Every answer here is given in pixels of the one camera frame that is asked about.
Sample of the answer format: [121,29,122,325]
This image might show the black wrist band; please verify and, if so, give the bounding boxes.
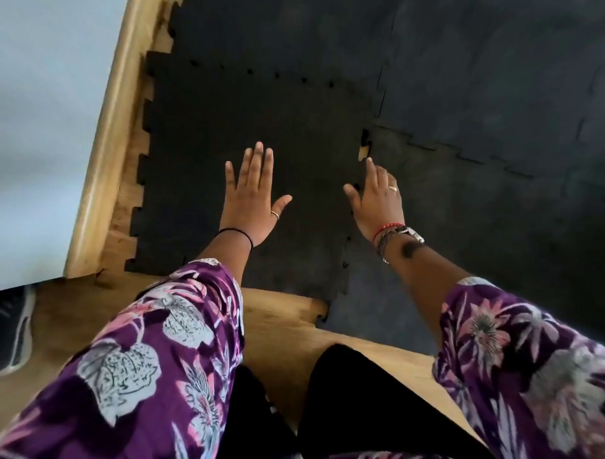
[216,227,255,250]

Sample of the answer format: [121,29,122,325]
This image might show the purple floral right sleeve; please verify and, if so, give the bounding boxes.
[432,276,605,459]

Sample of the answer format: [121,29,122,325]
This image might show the black trousers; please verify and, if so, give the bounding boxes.
[229,344,495,459]

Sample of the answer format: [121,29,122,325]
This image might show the purple floral sleeve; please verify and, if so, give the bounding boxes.
[432,276,605,459]
[0,258,246,459]

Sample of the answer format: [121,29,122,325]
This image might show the person's left hand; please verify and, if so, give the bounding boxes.
[219,141,293,247]

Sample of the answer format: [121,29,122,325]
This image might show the black interlocking foam mat tile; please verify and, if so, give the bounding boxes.
[318,124,605,356]
[168,0,395,97]
[124,47,380,304]
[377,0,605,183]

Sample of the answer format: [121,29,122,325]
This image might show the red thread bracelet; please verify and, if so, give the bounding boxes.
[372,222,406,245]

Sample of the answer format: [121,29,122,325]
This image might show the person's right forearm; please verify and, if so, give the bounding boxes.
[384,235,473,342]

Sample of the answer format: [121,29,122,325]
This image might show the black shoe with white sole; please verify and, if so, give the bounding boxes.
[0,284,37,377]

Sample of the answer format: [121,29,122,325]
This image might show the silver wrist watch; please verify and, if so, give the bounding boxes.
[377,226,425,264]

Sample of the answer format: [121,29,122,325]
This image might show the purple floral left sleeve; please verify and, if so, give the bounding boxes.
[0,258,246,459]

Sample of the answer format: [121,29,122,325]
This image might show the wooden skirting board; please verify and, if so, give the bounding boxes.
[63,0,165,280]

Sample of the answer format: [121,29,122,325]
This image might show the person's right hand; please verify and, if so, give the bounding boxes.
[343,157,406,242]

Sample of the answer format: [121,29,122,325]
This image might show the person's left forearm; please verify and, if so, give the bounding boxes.
[195,229,254,287]

